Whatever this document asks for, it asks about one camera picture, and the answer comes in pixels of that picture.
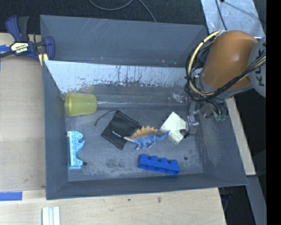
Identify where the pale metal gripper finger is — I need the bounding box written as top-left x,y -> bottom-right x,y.
187,115 -> 200,136

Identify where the pale wood flat board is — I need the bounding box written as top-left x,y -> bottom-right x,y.
0,33 -> 47,192

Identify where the grey metal bin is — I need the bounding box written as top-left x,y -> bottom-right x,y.
39,15 -> 249,200

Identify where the blue and orange toy dinosaur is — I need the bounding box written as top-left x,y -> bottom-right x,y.
123,125 -> 170,151

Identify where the pale yellow sponge block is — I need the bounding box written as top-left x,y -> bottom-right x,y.
159,112 -> 187,145

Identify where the black drawstring pouch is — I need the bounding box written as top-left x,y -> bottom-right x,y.
94,110 -> 141,150

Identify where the light blue notched block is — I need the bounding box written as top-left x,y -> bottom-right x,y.
66,130 -> 86,170

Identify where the blue toy building brick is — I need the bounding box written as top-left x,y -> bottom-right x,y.
137,153 -> 181,176

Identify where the yellow plastic cup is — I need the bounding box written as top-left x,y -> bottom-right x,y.
64,92 -> 98,118

